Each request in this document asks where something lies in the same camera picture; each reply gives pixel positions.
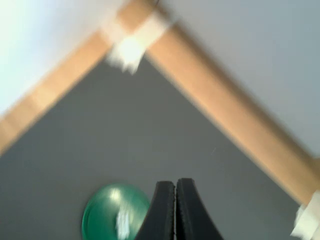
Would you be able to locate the dark grey mat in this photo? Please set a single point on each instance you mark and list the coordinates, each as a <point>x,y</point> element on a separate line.
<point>125,125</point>

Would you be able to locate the white partition panel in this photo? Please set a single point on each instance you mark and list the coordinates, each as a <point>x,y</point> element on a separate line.
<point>37,37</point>

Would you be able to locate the white tape on mat corner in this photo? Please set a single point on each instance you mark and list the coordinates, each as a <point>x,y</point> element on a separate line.
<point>306,220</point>
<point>130,50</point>

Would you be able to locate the round green lid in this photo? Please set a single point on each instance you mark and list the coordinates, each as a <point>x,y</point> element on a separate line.
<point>100,212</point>

